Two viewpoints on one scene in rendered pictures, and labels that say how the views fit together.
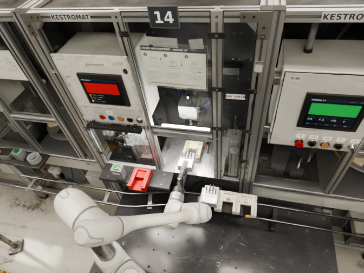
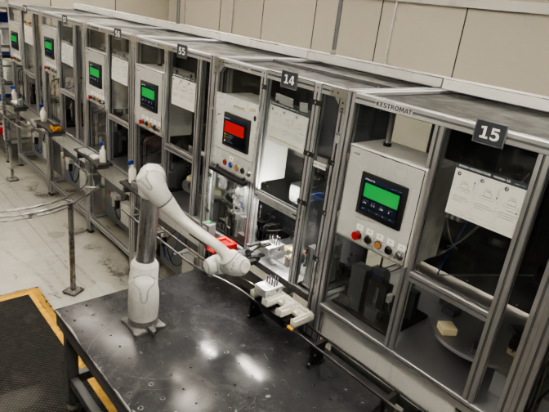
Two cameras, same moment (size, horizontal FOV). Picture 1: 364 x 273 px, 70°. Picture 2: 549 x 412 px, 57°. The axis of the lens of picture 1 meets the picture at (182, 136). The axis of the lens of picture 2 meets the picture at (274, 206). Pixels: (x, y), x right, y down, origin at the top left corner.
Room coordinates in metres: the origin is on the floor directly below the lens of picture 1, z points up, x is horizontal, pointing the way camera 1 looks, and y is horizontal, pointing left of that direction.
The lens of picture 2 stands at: (-1.35, -1.20, 2.35)
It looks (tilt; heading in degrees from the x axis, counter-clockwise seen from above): 21 degrees down; 27
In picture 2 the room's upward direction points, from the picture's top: 7 degrees clockwise
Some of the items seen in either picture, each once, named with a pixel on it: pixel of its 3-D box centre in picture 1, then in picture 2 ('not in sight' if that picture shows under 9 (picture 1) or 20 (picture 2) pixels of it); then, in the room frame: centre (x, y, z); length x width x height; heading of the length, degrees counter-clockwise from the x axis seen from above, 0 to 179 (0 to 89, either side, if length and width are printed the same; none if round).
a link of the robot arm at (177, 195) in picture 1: (176, 198); not in sight; (0.79, 0.09, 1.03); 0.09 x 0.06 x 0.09; 70
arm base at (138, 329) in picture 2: not in sight; (145, 321); (0.40, 0.37, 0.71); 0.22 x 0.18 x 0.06; 70
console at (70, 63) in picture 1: (111, 80); (248, 135); (1.28, 0.35, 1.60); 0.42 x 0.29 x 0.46; 70
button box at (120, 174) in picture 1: (119, 171); (209, 230); (1.11, 0.47, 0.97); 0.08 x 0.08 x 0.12; 70
